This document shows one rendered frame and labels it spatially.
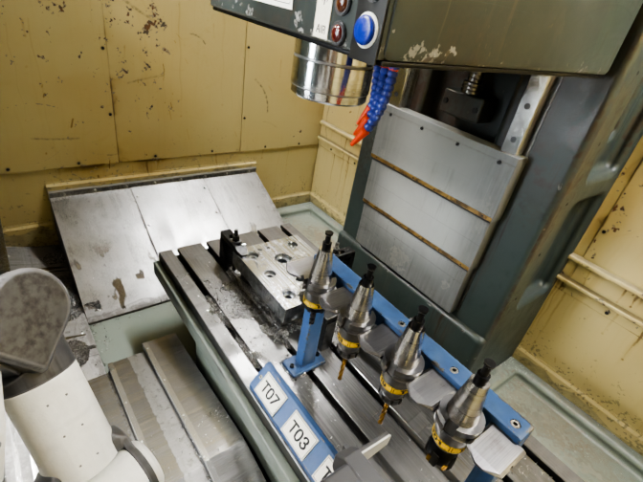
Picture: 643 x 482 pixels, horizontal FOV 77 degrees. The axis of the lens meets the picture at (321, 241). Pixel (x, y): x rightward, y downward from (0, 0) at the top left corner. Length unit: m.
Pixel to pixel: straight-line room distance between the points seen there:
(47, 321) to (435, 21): 0.58
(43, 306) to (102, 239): 1.15
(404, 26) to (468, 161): 0.71
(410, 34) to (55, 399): 0.60
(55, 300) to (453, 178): 0.97
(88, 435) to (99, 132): 1.32
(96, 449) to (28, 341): 0.17
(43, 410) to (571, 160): 1.08
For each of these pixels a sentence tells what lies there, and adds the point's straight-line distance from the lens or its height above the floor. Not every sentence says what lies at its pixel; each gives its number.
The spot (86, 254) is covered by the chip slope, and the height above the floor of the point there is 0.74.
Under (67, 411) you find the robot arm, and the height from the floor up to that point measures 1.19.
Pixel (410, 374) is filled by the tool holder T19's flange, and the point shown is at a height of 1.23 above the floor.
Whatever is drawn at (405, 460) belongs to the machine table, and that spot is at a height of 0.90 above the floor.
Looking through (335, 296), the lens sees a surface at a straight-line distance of 0.74.
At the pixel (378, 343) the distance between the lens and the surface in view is 0.68.
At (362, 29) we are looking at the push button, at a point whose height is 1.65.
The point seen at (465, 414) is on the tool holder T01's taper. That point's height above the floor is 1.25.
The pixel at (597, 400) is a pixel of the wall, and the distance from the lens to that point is 1.70.
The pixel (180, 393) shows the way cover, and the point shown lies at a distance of 1.17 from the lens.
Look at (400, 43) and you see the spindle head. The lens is 0.50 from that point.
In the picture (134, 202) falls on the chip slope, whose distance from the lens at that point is 1.85.
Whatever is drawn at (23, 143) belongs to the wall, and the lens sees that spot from 1.77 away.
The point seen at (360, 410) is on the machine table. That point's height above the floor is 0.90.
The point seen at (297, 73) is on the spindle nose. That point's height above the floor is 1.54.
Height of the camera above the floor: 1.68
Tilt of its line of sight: 32 degrees down
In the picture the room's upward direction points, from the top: 11 degrees clockwise
